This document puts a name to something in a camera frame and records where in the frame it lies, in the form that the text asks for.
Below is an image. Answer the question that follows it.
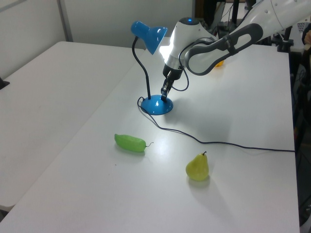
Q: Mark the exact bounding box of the black lamp power cable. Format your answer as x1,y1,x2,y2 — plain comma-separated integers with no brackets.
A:
137,96,296,153

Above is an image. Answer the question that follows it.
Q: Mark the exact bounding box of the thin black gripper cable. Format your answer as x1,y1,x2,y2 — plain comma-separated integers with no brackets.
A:
171,65,190,92

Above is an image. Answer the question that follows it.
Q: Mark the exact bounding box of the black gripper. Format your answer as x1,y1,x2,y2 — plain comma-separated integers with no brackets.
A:
160,63,183,102

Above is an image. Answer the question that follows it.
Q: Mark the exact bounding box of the green chili pepper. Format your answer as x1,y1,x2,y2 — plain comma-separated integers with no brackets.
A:
114,133,155,153

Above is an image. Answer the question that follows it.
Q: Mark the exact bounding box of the blue desk lamp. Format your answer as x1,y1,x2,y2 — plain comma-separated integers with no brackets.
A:
130,20,174,116

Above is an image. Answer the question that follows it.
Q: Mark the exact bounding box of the yellow-green pear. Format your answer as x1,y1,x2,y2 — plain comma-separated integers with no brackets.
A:
185,151,210,182

